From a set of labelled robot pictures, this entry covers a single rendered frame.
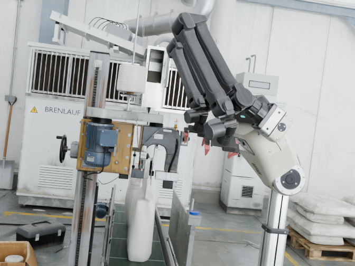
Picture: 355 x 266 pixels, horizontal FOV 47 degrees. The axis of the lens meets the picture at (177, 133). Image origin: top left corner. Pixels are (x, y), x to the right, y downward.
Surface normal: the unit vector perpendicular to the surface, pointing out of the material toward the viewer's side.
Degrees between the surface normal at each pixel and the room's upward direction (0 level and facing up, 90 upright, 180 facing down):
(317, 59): 90
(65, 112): 90
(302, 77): 90
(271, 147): 90
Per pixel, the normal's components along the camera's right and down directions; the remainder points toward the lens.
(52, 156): 0.11, 0.07
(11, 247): 0.35, 0.11
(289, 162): 0.40, 0.51
